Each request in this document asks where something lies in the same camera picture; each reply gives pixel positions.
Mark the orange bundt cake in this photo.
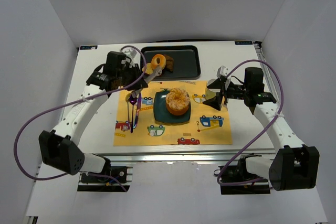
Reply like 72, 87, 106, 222
165, 88, 190, 116

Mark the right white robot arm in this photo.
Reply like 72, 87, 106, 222
204, 66, 320, 191

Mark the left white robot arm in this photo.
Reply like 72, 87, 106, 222
38, 47, 148, 175

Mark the bread slice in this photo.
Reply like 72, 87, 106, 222
142, 63, 162, 77

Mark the light green mug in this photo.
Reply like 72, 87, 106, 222
205, 87, 220, 100

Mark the gold iridescent spoon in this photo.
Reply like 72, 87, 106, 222
125, 93, 131, 127

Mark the purple iridescent spoon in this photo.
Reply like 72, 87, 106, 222
129, 95, 137, 133

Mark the iridescent purple knife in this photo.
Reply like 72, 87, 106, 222
133, 93, 142, 129

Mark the black baking tray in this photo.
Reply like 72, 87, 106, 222
141, 45, 201, 81

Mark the yellow vehicle print placemat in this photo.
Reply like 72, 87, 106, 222
114, 81, 233, 146

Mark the glazed orange donut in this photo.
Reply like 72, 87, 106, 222
151, 54, 166, 70

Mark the dark brown pastry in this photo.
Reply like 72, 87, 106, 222
164, 55, 174, 72

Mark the teal square plate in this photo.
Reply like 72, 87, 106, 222
153, 90, 191, 125

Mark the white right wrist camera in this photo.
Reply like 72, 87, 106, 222
216, 66, 229, 78

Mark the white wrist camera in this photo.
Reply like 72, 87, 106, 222
121, 48, 137, 65
216, 66, 229, 78

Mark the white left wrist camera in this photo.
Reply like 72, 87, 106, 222
121, 48, 137, 65

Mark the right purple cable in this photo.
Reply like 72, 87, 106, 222
217, 58, 284, 188

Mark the purple cable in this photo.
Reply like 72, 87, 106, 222
217, 58, 284, 188
13, 45, 148, 191

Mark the aluminium frame rail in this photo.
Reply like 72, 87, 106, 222
48, 151, 279, 167

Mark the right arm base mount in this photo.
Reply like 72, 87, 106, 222
220, 153, 271, 195

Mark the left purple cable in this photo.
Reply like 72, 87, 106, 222
13, 45, 148, 191

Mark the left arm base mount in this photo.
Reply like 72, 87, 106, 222
77, 166, 133, 193

